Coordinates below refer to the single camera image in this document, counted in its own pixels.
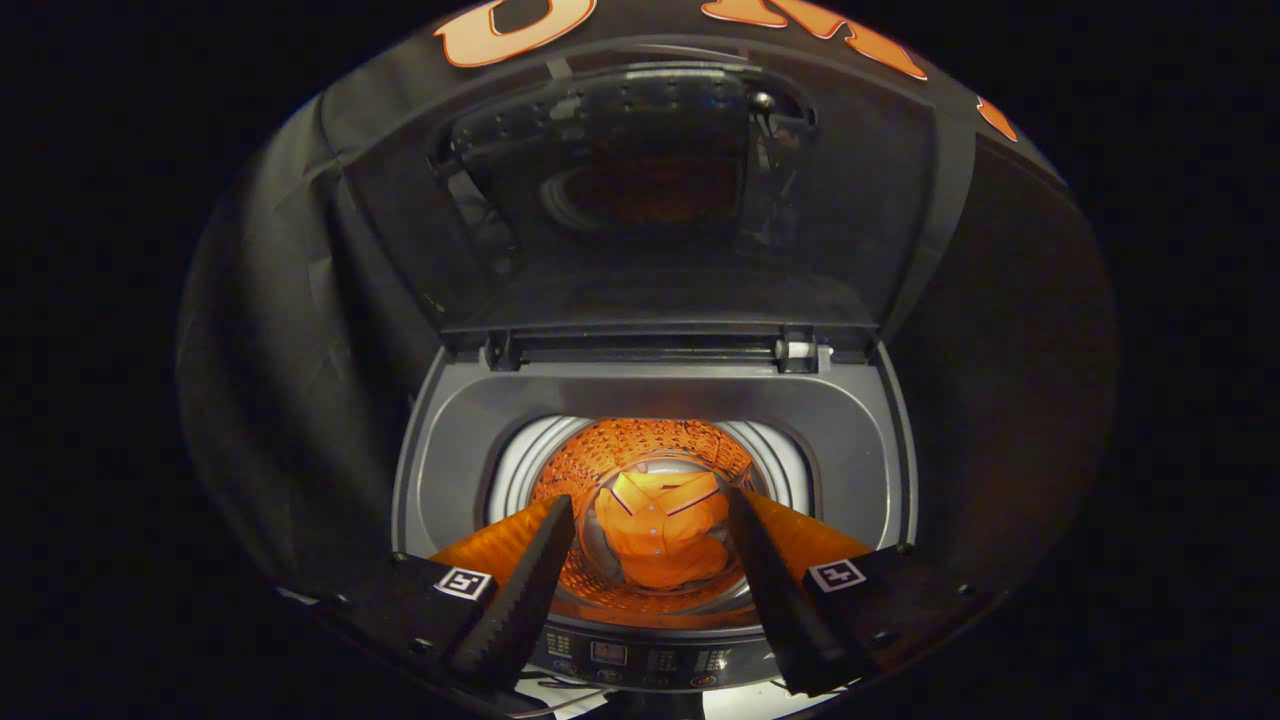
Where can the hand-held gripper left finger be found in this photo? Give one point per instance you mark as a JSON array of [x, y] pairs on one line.
[[525, 600]]

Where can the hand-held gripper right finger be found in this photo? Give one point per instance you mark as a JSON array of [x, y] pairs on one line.
[[780, 600]]

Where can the yellow polo shirt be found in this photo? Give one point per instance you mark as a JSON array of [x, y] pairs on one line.
[[660, 540]]

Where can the dark glass washing machine lid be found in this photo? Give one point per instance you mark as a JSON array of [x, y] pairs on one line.
[[640, 280]]

